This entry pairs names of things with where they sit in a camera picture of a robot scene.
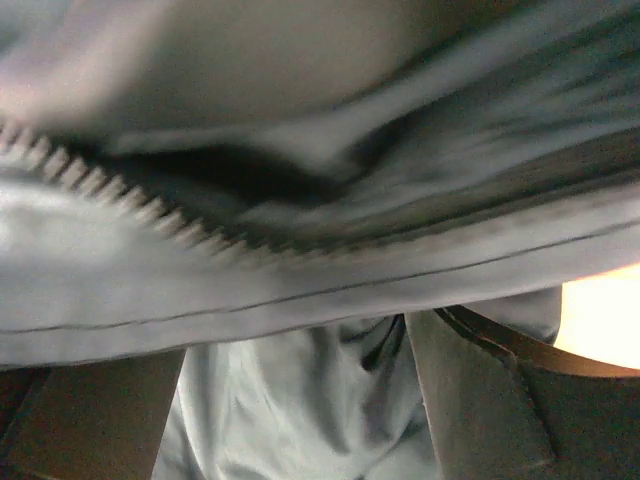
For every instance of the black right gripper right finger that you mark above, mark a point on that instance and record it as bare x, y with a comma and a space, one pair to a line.
501, 405

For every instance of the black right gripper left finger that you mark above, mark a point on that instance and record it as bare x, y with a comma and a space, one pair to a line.
94, 421

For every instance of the dark grey zip jacket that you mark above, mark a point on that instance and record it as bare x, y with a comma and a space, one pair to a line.
272, 187

